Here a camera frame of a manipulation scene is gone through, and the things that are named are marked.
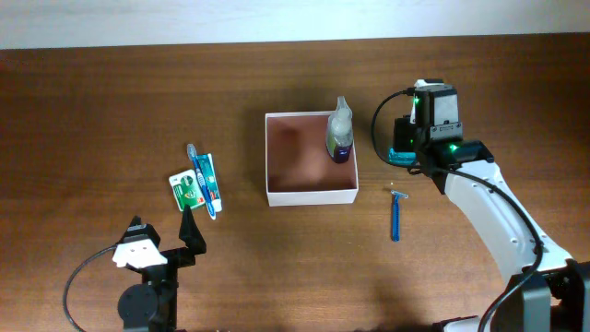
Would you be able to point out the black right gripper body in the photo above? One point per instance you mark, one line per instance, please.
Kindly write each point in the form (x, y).
(408, 136)

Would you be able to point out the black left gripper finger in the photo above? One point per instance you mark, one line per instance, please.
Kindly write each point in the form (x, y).
(136, 221)
(190, 234)

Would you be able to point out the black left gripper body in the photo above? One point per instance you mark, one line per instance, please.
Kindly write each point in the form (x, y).
(168, 273)

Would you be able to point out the teal mouthwash bottle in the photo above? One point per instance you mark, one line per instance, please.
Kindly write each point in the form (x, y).
(401, 158)

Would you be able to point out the clear soap pump bottle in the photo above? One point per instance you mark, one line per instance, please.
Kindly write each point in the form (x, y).
(339, 134)

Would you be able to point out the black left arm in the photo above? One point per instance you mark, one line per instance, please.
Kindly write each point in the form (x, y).
(151, 305)

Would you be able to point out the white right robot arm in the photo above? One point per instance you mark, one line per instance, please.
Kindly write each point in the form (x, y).
(546, 289)

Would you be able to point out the green Dettol soap bar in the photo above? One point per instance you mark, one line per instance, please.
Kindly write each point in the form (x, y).
(186, 190)

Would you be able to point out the teal toothpaste tube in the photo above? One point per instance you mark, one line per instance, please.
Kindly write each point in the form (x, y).
(208, 170)

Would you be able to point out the blue disposable razor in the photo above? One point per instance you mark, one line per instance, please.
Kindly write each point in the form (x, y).
(397, 197)

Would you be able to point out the blue toothbrush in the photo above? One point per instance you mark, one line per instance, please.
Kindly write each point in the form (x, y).
(192, 155)

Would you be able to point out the white square cardboard box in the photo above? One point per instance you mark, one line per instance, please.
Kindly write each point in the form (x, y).
(298, 169)

